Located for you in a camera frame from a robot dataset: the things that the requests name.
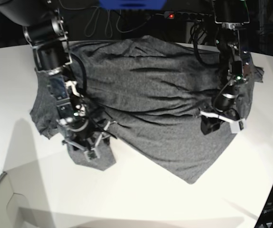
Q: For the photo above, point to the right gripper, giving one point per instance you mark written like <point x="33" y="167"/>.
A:
<point x="89" y="136"/>

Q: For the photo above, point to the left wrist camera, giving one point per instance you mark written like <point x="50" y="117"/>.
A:
<point x="237" y="126"/>

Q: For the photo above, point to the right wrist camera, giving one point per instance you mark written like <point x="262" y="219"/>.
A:
<point x="91" y="155"/>

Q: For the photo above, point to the grey long-sleeve t-shirt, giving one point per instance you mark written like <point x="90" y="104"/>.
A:
<point x="153" y="91"/>

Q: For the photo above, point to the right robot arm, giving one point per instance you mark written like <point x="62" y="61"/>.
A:
<point x="45" y="31"/>

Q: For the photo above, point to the blue plastic bin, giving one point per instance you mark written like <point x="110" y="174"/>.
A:
<point x="132" y="4"/>

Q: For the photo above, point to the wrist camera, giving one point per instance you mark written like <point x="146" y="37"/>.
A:
<point x="237" y="126"/>
<point x="91" y="155"/>

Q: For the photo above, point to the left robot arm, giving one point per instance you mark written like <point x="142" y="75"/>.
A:
<point x="229" y="18"/>

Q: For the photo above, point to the black power strip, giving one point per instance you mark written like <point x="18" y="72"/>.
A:
<point x="187" y="16"/>

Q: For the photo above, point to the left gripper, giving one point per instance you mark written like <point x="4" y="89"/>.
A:
<point x="220" y="110"/>

